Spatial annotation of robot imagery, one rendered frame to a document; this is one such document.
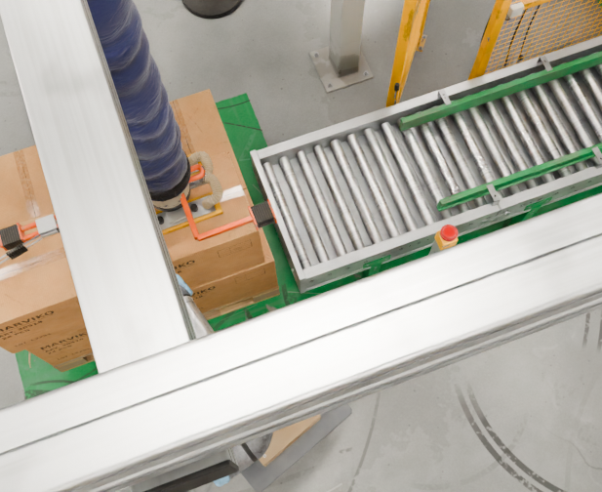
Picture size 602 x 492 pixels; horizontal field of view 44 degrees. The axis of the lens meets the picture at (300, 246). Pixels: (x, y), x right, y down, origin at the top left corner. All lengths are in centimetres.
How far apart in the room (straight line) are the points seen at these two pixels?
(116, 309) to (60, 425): 21
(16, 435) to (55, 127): 40
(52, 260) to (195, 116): 110
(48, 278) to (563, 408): 255
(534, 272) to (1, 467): 46
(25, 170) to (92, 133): 300
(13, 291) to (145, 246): 242
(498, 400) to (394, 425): 54
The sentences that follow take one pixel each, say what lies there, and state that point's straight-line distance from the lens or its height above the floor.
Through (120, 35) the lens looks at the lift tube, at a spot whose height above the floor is 225.
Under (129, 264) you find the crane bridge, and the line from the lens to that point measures 82.
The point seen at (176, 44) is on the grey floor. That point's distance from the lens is 476.
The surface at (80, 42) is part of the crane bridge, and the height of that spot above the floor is 305.
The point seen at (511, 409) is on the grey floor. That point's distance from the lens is 397.
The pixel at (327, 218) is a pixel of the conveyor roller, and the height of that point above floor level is 55.
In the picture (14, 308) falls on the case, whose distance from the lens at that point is 320.
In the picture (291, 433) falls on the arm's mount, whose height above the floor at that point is 83.
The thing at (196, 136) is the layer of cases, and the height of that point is 54.
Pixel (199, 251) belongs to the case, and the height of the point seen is 94.
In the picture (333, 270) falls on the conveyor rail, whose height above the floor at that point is 58.
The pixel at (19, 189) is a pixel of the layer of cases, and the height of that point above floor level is 54.
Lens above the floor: 380
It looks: 70 degrees down
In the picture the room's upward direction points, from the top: 3 degrees counter-clockwise
